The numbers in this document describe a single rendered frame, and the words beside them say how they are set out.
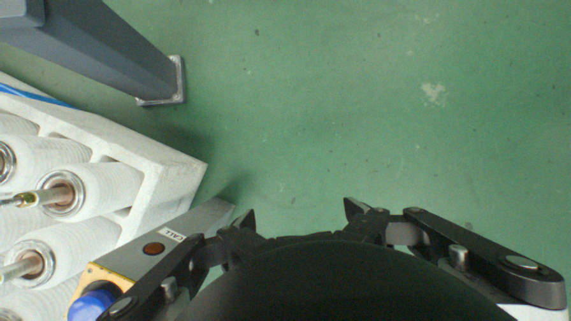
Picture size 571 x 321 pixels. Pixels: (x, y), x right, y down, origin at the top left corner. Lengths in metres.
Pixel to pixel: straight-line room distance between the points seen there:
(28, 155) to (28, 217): 0.12
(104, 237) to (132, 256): 0.17
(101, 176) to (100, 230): 0.12
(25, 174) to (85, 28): 0.25
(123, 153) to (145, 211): 0.12
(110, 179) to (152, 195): 0.07
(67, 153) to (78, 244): 0.17
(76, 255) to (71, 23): 0.37
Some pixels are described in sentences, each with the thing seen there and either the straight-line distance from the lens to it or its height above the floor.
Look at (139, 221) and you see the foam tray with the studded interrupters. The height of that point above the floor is 0.18.
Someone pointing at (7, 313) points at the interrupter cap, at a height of 0.26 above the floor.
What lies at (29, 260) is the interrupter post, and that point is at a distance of 0.48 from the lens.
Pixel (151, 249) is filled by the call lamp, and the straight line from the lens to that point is 0.32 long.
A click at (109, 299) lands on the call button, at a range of 0.30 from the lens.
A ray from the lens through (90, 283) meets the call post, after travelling 0.31.
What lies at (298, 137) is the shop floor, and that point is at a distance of 0.49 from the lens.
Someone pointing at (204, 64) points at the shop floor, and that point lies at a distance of 0.62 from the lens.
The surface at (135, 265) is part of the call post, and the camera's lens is 0.30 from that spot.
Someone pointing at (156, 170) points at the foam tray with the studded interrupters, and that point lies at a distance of 0.40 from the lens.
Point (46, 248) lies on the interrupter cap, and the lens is 0.45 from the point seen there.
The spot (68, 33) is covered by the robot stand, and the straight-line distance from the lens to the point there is 0.46.
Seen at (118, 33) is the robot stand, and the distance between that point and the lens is 0.51.
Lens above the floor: 0.48
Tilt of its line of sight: 89 degrees down
